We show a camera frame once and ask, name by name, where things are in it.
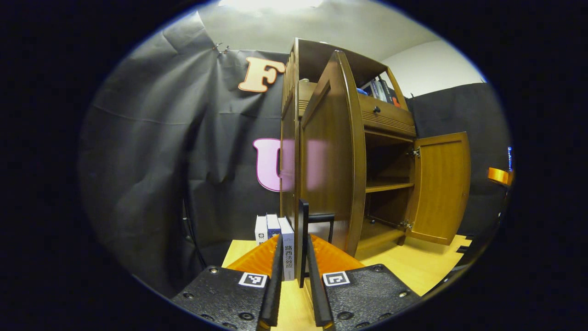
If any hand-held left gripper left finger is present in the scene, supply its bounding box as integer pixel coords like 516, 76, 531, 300
171, 234, 284, 331

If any wooden cabinet drawer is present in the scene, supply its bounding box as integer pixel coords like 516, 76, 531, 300
358, 93, 417, 137

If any wooden cabinet door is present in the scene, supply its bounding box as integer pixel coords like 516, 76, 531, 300
299, 50, 367, 258
404, 132, 472, 245

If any wooden inner cabinet shelf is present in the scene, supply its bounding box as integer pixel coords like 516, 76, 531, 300
365, 180, 415, 194

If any blue white book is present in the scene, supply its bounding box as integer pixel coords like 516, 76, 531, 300
266, 213, 281, 240

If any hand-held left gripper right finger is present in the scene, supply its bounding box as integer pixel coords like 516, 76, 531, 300
305, 234, 421, 331

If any thin black cable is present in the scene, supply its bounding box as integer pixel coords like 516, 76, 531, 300
183, 198, 207, 269

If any wooden double-door shoe cabinet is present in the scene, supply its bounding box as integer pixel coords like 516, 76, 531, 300
279, 38, 417, 258

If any black backdrop cloth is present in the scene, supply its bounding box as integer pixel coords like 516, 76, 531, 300
78, 10, 513, 297

